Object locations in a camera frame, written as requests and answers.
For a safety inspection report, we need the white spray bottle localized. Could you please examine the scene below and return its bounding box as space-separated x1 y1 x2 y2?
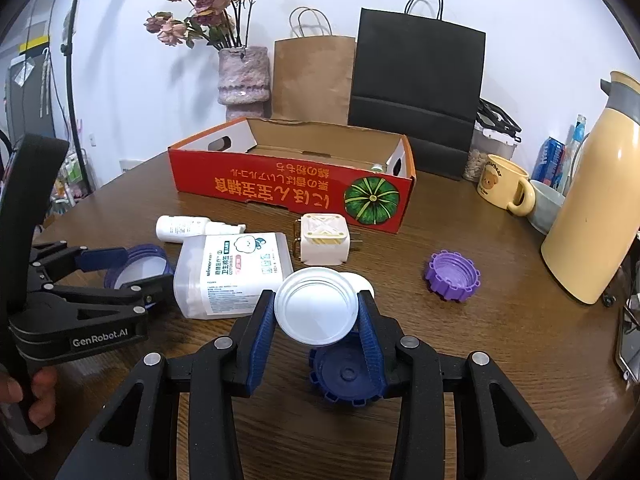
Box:
156 215 247 245

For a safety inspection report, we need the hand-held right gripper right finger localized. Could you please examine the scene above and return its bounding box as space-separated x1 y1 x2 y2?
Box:
356 291 581 480

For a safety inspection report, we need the yellow thermos jug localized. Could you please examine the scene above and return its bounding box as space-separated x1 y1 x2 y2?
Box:
541 71 640 306

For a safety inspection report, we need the blue drink can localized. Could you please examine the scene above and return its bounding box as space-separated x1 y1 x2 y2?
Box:
530 136 566 188

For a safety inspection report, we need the person's left hand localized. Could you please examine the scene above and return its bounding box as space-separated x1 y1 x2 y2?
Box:
0 366 57 430

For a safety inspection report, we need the cluttered storage shelf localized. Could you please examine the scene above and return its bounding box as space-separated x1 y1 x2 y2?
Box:
44 149 97 228

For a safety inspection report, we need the black light stand pole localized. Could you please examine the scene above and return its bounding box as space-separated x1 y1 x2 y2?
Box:
60 0 98 196

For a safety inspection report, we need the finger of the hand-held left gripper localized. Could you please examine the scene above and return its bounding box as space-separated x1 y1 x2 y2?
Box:
30 275 175 318
29 242 132 286

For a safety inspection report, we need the brown paper bag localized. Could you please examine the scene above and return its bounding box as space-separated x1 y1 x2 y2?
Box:
272 6 358 125

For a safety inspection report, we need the dried pink flower bouquet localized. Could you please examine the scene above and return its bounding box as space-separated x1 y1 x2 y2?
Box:
144 0 258 51

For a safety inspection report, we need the red cardboard box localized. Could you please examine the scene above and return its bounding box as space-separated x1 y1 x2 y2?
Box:
167 116 417 235

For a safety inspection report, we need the clear cotton swab box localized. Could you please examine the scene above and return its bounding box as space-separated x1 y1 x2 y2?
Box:
173 231 295 320

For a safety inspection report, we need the black paper bag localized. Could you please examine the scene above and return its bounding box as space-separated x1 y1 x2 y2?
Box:
347 0 487 181

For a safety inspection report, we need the clear bottle with blue cap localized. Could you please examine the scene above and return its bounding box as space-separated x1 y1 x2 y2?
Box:
562 114 588 196

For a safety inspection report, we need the white flat box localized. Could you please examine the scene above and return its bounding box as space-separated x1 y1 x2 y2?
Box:
118 156 151 175

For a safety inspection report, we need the white plug charger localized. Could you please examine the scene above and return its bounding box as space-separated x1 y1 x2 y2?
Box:
292 212 362 267

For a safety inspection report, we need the dark door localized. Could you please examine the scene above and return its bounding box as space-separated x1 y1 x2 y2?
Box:
6 52 55 135

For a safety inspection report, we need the grey ceramic bowl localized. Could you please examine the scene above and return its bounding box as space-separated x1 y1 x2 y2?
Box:
526 179 568 235

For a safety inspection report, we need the white bottle cap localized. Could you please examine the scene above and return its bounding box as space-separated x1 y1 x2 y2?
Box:
345 272 376 303

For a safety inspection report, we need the yellow bear mug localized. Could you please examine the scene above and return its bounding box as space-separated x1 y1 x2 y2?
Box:
477 154 536 217

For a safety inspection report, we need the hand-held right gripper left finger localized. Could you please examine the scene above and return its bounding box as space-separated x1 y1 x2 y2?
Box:
55 287 278 480

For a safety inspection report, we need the blue lid with white liner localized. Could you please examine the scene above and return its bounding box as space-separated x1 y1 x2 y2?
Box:
104 244 175 291

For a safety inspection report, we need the clip-lid storage jar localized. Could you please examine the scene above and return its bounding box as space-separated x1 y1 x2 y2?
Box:
462 97 523 183

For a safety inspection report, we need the pink marbled vase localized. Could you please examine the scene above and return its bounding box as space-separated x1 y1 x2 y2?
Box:
217 46 271 122

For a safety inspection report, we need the white jar with navy lid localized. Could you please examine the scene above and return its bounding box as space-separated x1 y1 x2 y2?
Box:
274 266 388 407

